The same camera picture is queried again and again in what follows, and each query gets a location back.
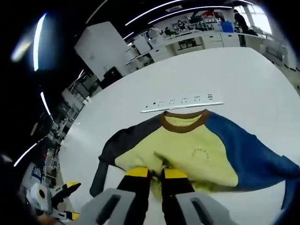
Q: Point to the short ceiling light strip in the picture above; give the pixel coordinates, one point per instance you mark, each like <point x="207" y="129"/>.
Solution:
<point x="187" y="12"/>

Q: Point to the blue box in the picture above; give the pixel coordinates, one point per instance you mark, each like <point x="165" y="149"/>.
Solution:
<point x="227" y="27"/>

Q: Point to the white square pillar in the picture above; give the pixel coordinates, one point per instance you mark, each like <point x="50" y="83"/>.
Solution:
<point x="98" y="49"/>

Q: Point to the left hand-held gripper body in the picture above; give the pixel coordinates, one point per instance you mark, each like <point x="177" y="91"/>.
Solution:
<point x="39" y="199"/>

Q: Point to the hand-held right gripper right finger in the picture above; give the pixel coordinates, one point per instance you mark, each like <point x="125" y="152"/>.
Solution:
<point x="178" y="199"/>

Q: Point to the black chair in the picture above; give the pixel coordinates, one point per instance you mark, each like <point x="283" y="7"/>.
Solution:
<point x="112" y="73"/>

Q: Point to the long ceiling light strip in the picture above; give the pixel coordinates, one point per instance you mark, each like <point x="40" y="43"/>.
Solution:
<point x="152" y="12"/>

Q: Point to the white lab counter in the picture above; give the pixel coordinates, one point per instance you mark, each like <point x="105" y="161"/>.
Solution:
<point x="211" y="41"/>

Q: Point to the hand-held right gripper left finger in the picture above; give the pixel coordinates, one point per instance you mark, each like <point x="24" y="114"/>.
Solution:
<point x="133" y="199"/>

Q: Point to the yellow towel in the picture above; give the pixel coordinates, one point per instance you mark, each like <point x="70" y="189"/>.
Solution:
<point x="187" y="145"/>

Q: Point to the metal storage shelves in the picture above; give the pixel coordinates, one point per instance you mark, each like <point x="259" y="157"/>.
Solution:
<point x="79" y="93"/>

